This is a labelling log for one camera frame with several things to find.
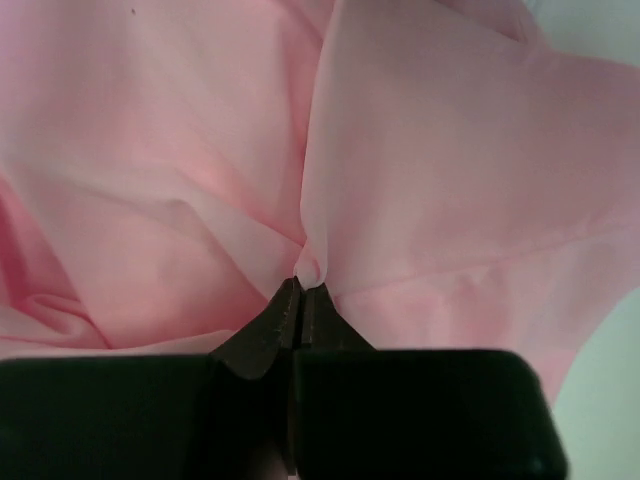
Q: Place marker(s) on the pink t-shirt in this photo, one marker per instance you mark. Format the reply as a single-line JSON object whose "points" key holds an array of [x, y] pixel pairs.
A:
{"points": [[450, 177]]}

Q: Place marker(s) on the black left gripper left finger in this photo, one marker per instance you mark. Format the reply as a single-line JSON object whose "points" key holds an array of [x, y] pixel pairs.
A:
{"points": [[215, 415]]}

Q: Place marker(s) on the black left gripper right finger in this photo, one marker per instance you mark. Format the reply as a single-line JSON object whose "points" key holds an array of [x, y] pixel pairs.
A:
{"points": [[362, 413]]}

